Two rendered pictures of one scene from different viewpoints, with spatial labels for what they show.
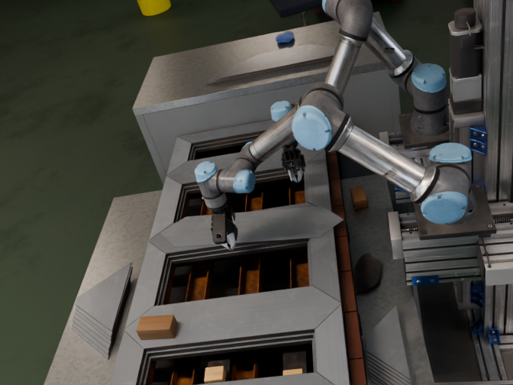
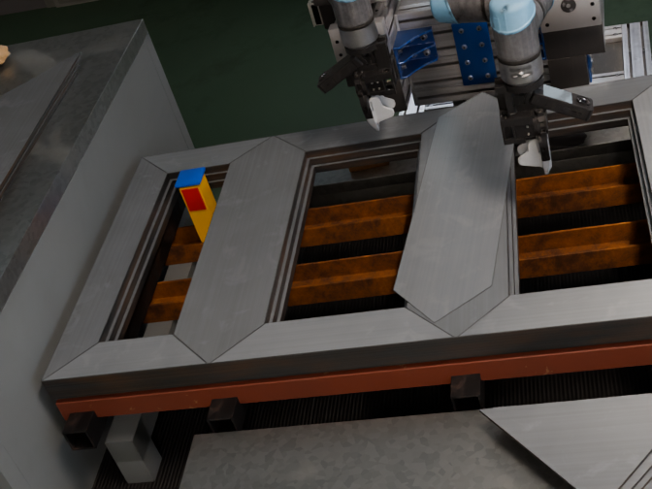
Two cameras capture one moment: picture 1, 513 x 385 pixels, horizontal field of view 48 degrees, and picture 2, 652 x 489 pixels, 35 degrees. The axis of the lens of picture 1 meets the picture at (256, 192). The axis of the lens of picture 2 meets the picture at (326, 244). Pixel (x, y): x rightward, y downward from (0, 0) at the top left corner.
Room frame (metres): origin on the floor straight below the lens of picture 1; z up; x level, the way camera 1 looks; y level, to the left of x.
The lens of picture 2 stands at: (1.83, 1.76, 2.06)
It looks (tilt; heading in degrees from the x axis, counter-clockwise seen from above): 36 degrees down; 276
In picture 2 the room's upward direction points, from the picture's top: 18 degrees counter-clockwise
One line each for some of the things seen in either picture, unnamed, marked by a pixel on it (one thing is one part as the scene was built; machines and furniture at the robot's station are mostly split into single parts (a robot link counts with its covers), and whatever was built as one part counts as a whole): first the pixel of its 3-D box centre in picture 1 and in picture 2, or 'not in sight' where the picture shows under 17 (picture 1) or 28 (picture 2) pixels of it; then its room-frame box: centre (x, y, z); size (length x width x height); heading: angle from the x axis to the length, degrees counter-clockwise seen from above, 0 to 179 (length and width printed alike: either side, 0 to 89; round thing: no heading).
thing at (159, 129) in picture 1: (281, 172); (147, 344); (2.53, -0.16, 0.51); 1.30 x 0.04 x 1.01; 78
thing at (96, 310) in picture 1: (98, 309); (626, 450); (1.61, 0.71, 0.77); 0.45 x 0.20 x 0.04; 168
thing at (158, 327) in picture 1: (156, 327); not in sight; (1.32, 0.44, 0.89); 0.12 x 0.06 x 0.05; 73
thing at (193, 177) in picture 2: not in sight; (191, 179); (2.30, -0.23, 0.88); 0.06 x 0.06 x 0.02; 78
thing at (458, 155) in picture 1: (450, 167); not in sight; (1.32, -0.57, 1.20); 0.13 x 0.12 x 0.14; 150
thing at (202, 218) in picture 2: not in sight; (205, 214); (2.30, -0.23, 0.78); 0.05 x 0.05 x 0.19; 78
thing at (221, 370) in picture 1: (215, 376); not in sight; (1.14, 0.28, 0.79); 0.06 x 0.05 x 0.04; 78
